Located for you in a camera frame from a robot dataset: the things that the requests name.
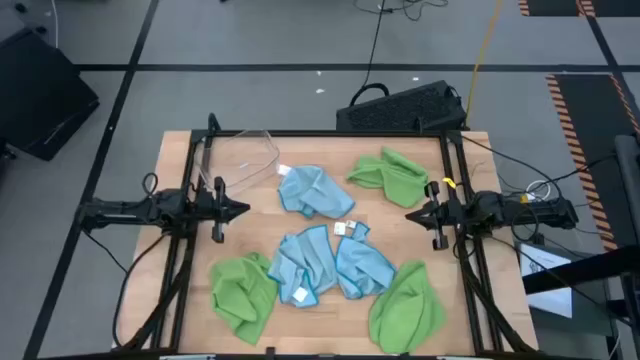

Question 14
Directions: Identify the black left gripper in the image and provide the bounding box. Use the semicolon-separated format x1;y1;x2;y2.
195;175;251;245

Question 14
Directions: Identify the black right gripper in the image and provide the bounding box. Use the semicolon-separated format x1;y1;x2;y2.
405;180;466;251

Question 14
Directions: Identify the green microfiber towel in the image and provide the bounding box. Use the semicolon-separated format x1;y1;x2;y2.
346;146;430;210
368;259;448;355
208;251;280;347

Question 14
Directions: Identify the blue microfiber towel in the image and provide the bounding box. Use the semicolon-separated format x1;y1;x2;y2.
333;219;398;301
267;224;340;309
277;163;357;220

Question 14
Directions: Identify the clear plastic bin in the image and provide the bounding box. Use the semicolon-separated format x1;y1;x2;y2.
193;128;281;197

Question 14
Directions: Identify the black perforated computer case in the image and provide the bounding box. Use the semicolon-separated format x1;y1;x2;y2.
335;79;469;134

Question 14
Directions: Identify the white printed paper sheet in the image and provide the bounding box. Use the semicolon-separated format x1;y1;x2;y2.
519;242;574;320

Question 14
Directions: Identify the black metal stand beam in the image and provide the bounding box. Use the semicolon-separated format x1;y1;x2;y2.
522;244;640;296

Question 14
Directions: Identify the black mat with orange stripes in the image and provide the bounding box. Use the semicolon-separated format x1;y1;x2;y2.
517;0;640;19
544;73;640;252

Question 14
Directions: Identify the large black equipment case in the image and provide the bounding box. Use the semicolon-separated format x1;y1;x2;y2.
0;27;101;162

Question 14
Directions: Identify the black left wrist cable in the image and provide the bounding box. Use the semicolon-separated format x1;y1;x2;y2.
141;172;160;197

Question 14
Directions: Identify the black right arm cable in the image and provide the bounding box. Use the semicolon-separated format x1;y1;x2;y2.
462;135;564;199

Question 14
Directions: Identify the black metal table frame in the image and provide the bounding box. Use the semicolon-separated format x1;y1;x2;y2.
112;112;539;360

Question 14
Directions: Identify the white coiled cable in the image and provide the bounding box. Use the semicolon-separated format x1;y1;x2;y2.
525;179;553;202

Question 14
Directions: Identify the black cable loop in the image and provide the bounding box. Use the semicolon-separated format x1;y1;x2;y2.
348;82;391;107

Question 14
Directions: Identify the black left arm base cable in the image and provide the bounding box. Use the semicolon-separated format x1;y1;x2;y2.
111;232;171;350

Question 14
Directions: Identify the black hanging cable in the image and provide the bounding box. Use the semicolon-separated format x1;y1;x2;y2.
352;0;451;89

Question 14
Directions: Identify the yellow cable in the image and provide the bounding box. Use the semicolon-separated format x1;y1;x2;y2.
463;0;505;126

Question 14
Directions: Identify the thin white cable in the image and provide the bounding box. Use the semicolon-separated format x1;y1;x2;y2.
49;0;60;50

